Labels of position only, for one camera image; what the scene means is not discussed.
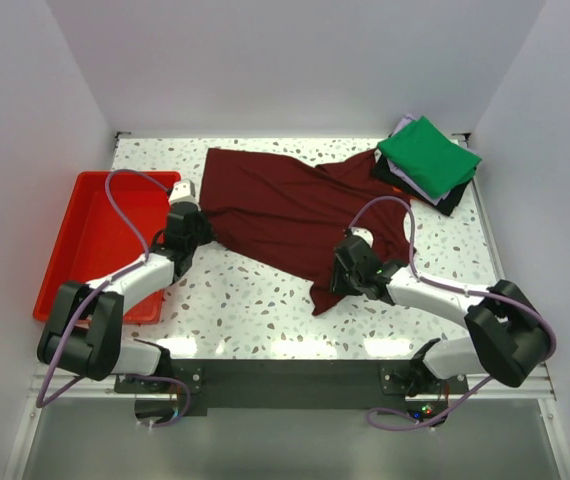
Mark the dark red t shirt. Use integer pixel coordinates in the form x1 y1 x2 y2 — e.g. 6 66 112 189
200 148 410 316

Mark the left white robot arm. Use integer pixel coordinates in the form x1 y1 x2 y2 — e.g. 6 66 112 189
37 202 214 380

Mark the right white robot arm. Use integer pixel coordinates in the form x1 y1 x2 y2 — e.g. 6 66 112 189
330 235 556 390

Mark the red plastic bin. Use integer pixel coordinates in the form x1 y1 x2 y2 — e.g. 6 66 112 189
33 171 181 322

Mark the lilac folded t shirt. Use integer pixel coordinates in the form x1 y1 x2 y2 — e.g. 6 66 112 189
387 114 479 205

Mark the black folded t shirt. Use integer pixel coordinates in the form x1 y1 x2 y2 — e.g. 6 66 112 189
371 118 481 216

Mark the green folded t shirt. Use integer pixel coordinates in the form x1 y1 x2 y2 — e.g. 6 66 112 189
376 116 483 200

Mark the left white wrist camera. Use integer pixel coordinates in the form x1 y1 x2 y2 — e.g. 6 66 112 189
168 179 199 208

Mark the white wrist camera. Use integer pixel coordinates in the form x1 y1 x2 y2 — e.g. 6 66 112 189
168 179 199 208
348 227 374 247

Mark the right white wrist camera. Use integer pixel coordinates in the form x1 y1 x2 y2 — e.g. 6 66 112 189
348 227 374 247

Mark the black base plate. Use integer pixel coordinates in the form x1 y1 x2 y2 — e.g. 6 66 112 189
114 357 469 419

